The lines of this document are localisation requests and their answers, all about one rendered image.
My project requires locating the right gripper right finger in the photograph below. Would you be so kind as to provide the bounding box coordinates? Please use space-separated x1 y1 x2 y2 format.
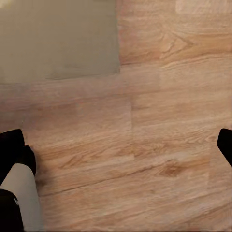
217 128 232 166

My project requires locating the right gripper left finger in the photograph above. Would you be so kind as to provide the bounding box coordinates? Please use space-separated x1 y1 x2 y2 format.
0 129 25 186

